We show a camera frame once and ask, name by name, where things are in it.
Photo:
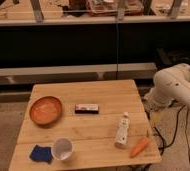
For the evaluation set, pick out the wooden table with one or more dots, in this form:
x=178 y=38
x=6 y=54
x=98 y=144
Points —
x=93 y=135

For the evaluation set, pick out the background shelf rack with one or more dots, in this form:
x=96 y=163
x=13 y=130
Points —
x=47 y=41

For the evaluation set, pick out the white cup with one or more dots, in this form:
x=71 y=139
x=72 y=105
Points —
x=62 y=149

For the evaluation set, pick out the dark rectangular box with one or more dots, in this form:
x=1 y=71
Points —
x=86 y=108

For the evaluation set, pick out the white tube bottle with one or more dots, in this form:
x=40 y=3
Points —
x=122 y=131

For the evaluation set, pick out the orange ceramic bowl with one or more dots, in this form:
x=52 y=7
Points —
x=45 y=110

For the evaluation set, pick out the blue cloth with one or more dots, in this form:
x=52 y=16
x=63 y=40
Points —
x=41 y=154

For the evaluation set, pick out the orange carrot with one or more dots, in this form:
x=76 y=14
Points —
x=139 y=147

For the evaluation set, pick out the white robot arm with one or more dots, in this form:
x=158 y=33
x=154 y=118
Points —
x=170 y=83

